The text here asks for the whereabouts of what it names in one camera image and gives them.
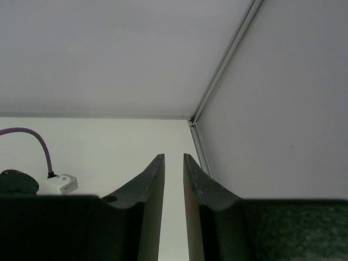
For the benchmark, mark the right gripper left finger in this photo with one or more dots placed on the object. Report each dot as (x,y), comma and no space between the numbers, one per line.
(134,214)

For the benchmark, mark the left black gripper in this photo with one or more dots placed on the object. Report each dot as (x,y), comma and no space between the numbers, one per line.
(15,182)

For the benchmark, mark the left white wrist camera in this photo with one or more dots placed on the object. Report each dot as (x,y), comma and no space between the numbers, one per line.
(59,185)

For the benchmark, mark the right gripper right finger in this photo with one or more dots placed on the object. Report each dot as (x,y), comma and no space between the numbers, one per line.
(214,224)

